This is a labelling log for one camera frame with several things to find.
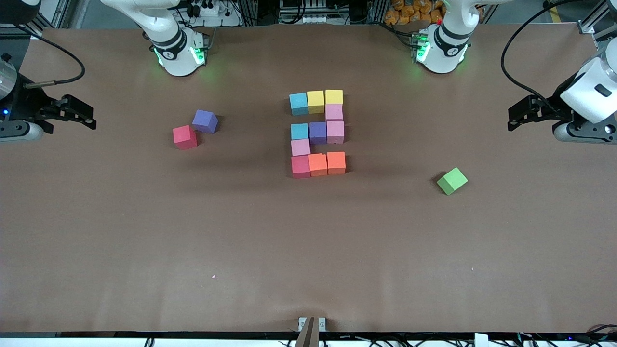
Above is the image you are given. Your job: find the orange foam cube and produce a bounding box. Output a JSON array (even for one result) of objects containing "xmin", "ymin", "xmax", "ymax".
[
  {"xmin": 308, "ymin": 153, "xmax": 329, "ymax": 177},
  {"xmin": 327, "ymin": 151, "xmax": 347, "ymax": 175}
]

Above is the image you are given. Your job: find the purple foam cube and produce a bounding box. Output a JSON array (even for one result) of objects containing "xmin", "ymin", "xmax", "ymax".
[
  {"xmin": 308, "ymin": 122, "xmax": 328, "ymax": 145},
  {"xmin": 192, "ymin": 109, "xmax": 219, "ymax": 134}
]

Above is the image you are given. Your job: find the red foam cube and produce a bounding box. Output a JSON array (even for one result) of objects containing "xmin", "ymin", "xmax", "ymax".
[
  {"xmin": 173, "ymin": 125, "xmax": 198, "ymax": 150},
  {"xmin": 291, "ymin": 155, "xmax": 311, "ymax": 179}
]

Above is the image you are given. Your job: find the green foam cube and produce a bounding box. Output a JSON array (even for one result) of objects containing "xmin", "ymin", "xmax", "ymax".
[{"xmin": 436, "ymin": 167, "xmax": 469, "ymax": 196}]

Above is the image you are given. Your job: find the bag of orange items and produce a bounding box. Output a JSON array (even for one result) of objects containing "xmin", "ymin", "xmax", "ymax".
[{"xmin": 384, "ymin": 0, "xmax": 445, "ymax": 26}]

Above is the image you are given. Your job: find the white power strip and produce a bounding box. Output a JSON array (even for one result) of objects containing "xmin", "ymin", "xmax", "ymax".
[
  {"xmin": 289, "ymin": 13, "xmax": 333, "ymax": 25},
  {"xmin": 186, "ymin": 0, "xmax": 241, "ymax": 27}
]

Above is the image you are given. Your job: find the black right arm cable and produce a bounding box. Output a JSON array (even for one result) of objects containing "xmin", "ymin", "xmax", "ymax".
[{"xmin": 17, "ymin": 23, "xmax": 86, "ymax": 89}]

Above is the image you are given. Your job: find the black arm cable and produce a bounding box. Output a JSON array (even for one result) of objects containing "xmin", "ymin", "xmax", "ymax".
[
  {"xmin": 500, "ymin": 0, "xmax": 586, "ymax": 114},
  {"xmin": 17, "ymin": 23, "xmax": 86, "ymax": 89}
]

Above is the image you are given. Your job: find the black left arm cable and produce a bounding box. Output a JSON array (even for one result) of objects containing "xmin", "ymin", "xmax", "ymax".
[{"xmin": 500, "ymin": 0, "xmax": 586, "ymax": 114}]

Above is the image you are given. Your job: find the aluminium frame profile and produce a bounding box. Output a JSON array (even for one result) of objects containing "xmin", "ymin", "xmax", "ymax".
[
  {"xmin": 578, "ymin": 0, "xmax": 617, "ymax": 35},
  {"xmin": 10, "ymin": 0, "xmax": 73, "ymax": 40}
]

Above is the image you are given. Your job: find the grey metal camera bracket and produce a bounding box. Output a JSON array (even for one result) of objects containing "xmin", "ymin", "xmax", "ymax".
[{"xmin": 295, "ymin": 316, "xmax": 327, "ymax": 347}]

